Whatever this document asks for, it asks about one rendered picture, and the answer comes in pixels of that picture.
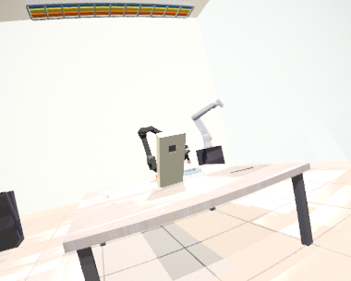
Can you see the cream service panel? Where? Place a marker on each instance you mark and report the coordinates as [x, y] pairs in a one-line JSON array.
[[170, 152]]

